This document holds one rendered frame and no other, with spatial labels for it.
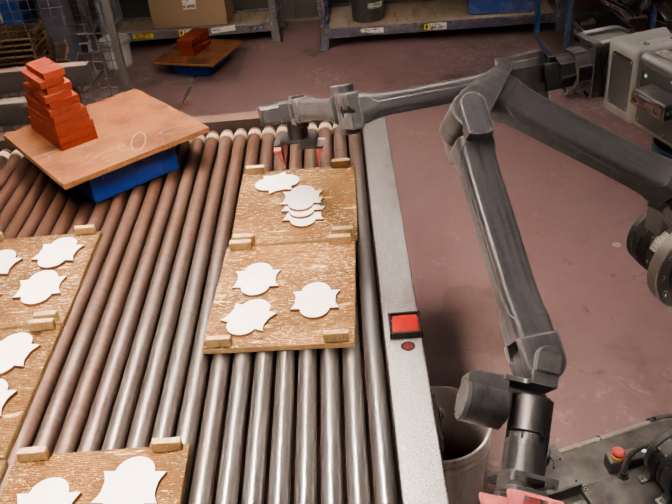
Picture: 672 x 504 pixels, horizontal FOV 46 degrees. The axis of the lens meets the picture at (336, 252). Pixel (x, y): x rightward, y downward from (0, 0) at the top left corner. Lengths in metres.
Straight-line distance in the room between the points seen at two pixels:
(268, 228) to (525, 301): 1.19
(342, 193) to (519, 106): 1.15
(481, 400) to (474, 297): 2.34
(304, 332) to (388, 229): 0.49
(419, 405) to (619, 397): 1.48
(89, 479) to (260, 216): 0.95
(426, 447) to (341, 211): 0.88
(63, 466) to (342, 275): 0.79
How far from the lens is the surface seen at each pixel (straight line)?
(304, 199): 2.25
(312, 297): 1.89
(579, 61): 1.70
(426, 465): 1.54
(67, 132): 2.62
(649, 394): 3.06
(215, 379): 1.76
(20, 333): 2.03
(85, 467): 1.65
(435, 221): 3.89
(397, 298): 1.92
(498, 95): 1.22
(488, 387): 1.08
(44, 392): 1.88
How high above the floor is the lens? 2.10
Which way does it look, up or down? 34 degrees down
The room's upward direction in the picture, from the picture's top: 6 degrees counter-clockwise
